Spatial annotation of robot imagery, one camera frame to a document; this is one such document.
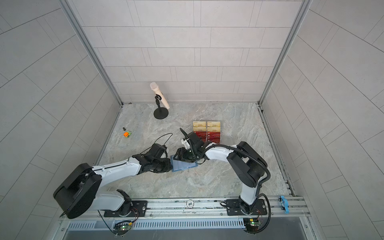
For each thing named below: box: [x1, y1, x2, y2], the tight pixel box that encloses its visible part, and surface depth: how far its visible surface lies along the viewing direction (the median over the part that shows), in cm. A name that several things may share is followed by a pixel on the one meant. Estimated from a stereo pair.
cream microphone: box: [150, 82, 170, 110], surface depth 93 cm
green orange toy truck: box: [123, 131, 132, 138], surface depth 98 cm
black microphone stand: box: [153, 94, 169, 120], surface depth 111 cm
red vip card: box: [194, 131, 220, 144], surface depth 95 cm
